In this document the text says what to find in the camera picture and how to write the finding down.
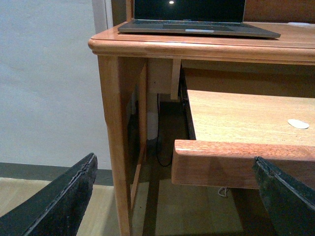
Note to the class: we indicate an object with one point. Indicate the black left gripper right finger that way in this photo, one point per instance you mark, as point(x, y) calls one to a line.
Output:
point(289, 202)

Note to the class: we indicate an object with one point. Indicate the wooden desk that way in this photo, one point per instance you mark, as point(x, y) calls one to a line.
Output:
point(278, 67)

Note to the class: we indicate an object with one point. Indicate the white round pad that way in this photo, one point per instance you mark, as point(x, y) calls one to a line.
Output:
point(298, 124)

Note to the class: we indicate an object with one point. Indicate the grey laptop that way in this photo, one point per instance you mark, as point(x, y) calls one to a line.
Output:
point(209, 17)

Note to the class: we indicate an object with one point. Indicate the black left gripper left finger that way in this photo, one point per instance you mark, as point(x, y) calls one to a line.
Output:
point(58, 208)

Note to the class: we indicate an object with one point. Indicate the wooden keyboard tray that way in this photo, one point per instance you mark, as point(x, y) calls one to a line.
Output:
point(231, 129)

